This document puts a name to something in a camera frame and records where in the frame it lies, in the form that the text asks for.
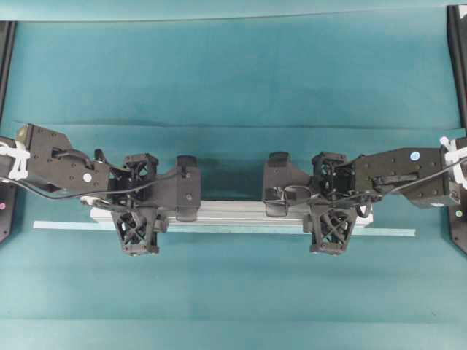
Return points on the light teal tape strip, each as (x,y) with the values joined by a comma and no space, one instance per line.
(73,226)

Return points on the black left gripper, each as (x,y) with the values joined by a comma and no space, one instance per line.
(136,227)

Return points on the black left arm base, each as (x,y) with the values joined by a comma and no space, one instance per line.
(8,200)

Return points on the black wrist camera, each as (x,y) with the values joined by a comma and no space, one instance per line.
(284,185)
(181,189)

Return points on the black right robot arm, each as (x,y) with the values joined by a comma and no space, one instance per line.
(419,174)

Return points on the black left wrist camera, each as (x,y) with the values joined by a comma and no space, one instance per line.
(181,189)

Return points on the white right cable tie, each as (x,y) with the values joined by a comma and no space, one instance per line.
(455,149)

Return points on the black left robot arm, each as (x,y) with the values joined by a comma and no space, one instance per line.
(44,162)

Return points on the white left cable tie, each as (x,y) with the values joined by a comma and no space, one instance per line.
(20,156)

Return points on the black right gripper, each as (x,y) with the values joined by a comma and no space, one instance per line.
(333,187)

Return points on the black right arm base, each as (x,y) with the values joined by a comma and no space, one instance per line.
(457,225)

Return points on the black left frame post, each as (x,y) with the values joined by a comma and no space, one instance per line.
(7,40)

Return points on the silver aluminium extrusion rail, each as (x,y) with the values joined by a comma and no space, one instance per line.
(237,217)

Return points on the white cable tie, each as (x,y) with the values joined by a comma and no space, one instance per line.
(20,156)
(455,149)

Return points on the black right frame post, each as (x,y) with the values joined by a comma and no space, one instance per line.
(456,38)

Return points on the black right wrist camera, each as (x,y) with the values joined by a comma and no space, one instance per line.
(284,185)

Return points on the black frame post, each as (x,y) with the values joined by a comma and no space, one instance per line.
(7,40)
(456,38)

